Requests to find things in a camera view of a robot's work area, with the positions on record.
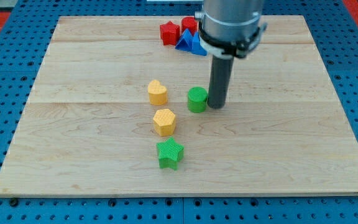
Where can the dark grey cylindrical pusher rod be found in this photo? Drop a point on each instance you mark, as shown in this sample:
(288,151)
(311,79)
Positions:
(219,81)

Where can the green circle block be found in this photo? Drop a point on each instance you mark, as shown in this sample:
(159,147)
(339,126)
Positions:
(197,98)

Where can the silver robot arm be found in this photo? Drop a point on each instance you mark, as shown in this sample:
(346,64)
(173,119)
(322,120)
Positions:
(230,20)

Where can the blue block behind arm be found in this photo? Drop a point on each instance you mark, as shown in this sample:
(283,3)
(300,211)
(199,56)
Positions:
(196,47)

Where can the yellow heart block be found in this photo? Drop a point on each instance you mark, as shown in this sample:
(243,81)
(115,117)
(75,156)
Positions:
(157,93)

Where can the blue triangle block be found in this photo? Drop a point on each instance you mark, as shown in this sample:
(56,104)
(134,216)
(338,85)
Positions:
(185,41)

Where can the red cylinder block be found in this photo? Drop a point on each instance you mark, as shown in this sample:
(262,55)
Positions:
(189,23)

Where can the red star block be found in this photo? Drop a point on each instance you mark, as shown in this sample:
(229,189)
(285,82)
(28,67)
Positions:
(169,33)

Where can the yellow hexagon block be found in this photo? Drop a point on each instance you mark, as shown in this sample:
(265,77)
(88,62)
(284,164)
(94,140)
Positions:
(164,122)

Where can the green star block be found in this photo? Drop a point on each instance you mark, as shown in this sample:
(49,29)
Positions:
(170,153)

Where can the light wooden board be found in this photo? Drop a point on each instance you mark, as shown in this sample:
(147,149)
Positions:
(87,129)

